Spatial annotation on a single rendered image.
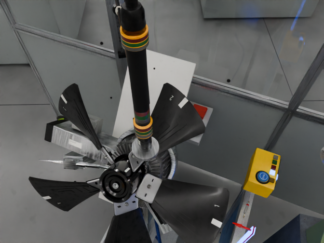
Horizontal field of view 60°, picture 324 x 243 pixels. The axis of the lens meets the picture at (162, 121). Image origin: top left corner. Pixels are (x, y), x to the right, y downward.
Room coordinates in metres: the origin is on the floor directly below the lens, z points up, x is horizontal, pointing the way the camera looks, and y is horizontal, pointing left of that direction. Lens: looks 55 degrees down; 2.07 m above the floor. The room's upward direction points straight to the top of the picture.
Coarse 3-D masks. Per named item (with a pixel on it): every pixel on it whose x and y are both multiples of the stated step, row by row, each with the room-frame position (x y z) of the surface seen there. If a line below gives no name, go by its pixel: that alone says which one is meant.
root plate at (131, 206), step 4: (132, 196) 0.36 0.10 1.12; (128, 200) 0.34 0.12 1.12; (132, 200) 0.35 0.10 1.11; (136, 200) 0.35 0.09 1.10; (116, 204) 0.32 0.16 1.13; (120, 204) 0.33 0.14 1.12; (124, 204) 0.33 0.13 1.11; (132, 204) 0.33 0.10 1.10; (136, 204) 0.34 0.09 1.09; (116, 208) 0.31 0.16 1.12; (120, 208) 0.32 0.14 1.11; (124, 208) 0.32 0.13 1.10; (128, 208) 0.32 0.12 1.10; (132, 208) 0.32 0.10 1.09; (136, 208) 0.33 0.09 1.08; (116, 212) 0.30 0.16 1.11; (120, 212) 0.31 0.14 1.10; (124, 212) 0.31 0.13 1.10
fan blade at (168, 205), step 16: (160, 192) 0.34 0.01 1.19; (176, 192) 0.35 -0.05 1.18; (192, 192) 0.35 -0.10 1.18; (208, 192) 0.34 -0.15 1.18; (224, 192) 0.34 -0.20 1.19; (160, 208) 0.29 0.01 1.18; (176, 208) 0.29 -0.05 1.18; (192, 208) 0.29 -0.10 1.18; (208, 208) 0.30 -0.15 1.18; (224, 208) 0.30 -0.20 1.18; (176, 224) 0.25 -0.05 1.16; (192, 224) 0.25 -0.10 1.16; (208, 224) 0.25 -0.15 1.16; (192, 240) 0.21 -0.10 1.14; (208, 240) 0.21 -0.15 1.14
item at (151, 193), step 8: (144, 176) 0.40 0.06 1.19; (152, 176) 0.40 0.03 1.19; (144, 184) 0.37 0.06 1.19; (152, 184) 0.37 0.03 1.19; (160, 184) 0.37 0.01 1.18; (136, 192) 0.34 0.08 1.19; (144, 192) 0.34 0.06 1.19; (152, 192) 0.34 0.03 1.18; (144, 200) 0.32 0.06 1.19; (152, 200) 0.32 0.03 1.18
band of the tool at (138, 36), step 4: (120, 28) 0.36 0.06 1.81; (144, 28) 0.38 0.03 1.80; (124, 32) 0.37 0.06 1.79; (128, 32) 0.38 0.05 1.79; (132, 32) 0.38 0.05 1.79; (136, 32) 0.38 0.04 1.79; (140, 32) 0.38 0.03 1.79; (144, 32) 0.35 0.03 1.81; (124, 36) 0.34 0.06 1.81; (128, 36) 0.34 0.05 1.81; (132, 36) 0.34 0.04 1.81; (136, 36) 0.34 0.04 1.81; (140, 36) 0.34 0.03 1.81; (144, 40) 0.35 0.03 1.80
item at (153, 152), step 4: (136, 140) 0.38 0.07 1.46; (152, 140) 0.38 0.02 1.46; (156, 140) 0.38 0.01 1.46; (132, 144) 0.37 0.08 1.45; (136, 144) 0.37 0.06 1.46; (152, 144) 0.37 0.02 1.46; (156, 144) 0.37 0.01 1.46; (132, 148) 0.36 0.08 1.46; (136, 148) 0.36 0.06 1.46; (152, 148) 0.36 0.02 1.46; (156, 148) 0.36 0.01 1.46; (136, 152) 0.34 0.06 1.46; (140, 152) 0.34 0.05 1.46; (144, 152) 0.34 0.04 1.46; (148, 152) 0.34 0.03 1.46; (152, 152) 0.34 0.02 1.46; (156, 152) 0.34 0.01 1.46; (136, 156) 0.33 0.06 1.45; (140, 156) 0.33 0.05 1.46; (144, 156) 0.33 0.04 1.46; (148, 156) 0.33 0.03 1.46; (152, 156) 0.33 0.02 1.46; (140, 160) 0.33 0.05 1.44; (144, 160) 0.33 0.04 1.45; (148, 160) 0.33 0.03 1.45
